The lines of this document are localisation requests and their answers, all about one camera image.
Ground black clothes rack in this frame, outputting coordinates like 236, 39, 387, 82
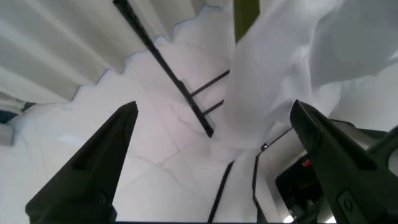
112, 0, 231, 139

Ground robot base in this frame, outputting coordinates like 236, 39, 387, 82
207, 119, 398, 223

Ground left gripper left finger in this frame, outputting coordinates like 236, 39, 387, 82
24, 101, 139, 223

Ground green printed sleeveless shirt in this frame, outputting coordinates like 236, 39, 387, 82
233, 0, 261, 44

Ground window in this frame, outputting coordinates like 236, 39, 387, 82
0, 110, 19, 124

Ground pale grey shorts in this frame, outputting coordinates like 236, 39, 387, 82
214, 0, 398, 150

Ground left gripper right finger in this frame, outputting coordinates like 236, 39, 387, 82
289, 99, 398, 224

